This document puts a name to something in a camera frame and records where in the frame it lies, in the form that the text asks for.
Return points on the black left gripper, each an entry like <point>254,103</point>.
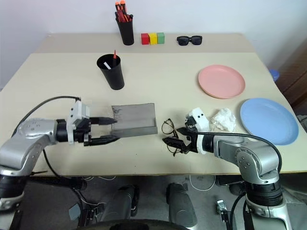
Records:
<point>82,129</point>

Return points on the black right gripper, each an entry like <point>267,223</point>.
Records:
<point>193,143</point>

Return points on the thin dark-framed eyeglasses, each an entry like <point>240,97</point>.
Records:
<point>166,130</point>

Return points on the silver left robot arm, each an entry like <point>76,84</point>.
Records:
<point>19,148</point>

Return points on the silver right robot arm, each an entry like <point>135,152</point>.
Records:
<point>247,158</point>

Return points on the grey open glasses case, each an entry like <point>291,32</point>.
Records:
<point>134,118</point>

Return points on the wide black plastic cup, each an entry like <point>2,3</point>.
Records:
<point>115,76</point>

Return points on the crumpled white tissue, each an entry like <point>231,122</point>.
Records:
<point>224,119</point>

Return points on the white marker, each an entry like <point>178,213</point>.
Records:
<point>107,65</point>

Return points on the dark rounded shape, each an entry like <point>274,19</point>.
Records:
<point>181,203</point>
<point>122,203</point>

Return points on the pink plate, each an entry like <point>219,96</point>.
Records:
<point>221,81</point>

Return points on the blue plate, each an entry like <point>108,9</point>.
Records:
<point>268,121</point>

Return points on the black sunglasses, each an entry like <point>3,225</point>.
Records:
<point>183,40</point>

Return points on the tall black pen holder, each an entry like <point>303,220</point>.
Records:
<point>127,33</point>

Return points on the red cube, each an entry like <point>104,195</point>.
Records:
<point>145,39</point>

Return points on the green cube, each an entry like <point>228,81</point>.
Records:
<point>161,38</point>

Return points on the yellow cube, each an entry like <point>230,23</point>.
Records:
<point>153,39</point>

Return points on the blue round container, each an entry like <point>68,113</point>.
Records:
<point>274,74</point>

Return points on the brown wooden cabinet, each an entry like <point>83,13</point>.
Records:
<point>295,76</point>

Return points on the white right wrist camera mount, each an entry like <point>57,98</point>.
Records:
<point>201,118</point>

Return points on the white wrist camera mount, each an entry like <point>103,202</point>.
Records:
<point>74,112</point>
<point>201,118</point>

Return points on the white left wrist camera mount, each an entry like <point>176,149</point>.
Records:
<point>74,112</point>

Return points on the small grey metal bracket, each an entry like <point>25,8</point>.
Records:
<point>221,206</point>

